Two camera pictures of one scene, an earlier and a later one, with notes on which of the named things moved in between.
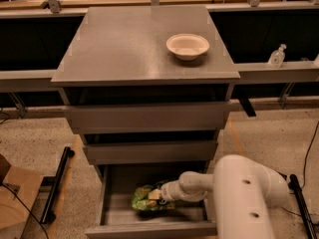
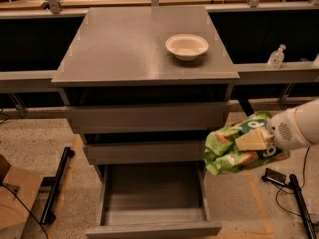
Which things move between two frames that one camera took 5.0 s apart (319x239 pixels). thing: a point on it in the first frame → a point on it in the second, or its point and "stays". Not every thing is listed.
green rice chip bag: (141, 200) → (220, 147)
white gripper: (166, 192) → (288, 128)
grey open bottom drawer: (116, 216) stays
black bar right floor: (294, 185) stays
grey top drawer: (148, 118) stays
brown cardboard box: (18, 191) stays
